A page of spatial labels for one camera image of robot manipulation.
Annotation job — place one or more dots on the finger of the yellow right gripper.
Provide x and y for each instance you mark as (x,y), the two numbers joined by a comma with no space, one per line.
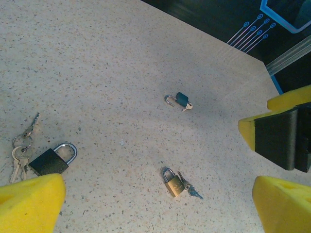
(274,136)
(291,99)

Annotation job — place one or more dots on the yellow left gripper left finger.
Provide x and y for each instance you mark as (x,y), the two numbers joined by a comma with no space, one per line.
(29,206)

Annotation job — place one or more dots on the small key in blue padlock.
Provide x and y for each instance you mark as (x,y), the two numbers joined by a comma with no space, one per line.
(187,107)

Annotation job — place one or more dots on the black padlock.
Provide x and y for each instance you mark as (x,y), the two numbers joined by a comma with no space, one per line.
(48,161)

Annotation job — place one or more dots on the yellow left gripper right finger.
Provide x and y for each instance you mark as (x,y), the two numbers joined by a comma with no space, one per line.
(286,208)

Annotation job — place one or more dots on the aluminium frame post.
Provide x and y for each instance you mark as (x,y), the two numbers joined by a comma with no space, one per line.
(291,55)

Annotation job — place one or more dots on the blue table border strip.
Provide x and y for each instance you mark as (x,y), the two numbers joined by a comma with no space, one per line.
(277,85)

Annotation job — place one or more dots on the brass padlock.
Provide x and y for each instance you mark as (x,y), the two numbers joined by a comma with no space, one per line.
(175,187)

